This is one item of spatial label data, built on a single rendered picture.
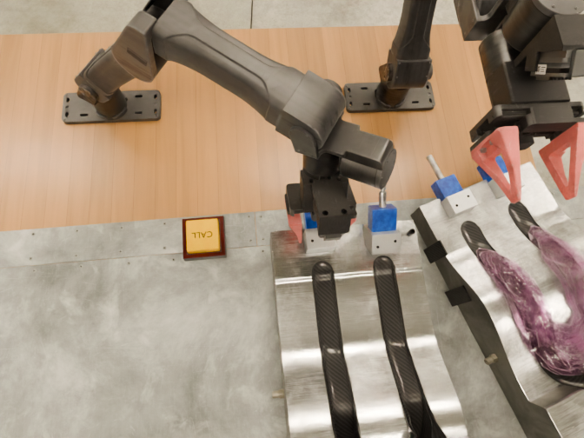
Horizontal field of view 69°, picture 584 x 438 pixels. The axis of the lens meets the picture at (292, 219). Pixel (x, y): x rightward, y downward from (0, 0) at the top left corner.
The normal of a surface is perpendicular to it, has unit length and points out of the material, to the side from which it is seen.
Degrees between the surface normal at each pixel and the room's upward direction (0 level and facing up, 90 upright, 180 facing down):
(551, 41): 90
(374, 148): 18
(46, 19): 0
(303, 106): 9
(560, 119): 2
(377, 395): 26
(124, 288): 0
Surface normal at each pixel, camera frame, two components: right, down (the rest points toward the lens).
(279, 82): 0.20, -0.22
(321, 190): 0.00, -0.73
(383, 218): 0.11, 0.33
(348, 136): -0.22, -0.44
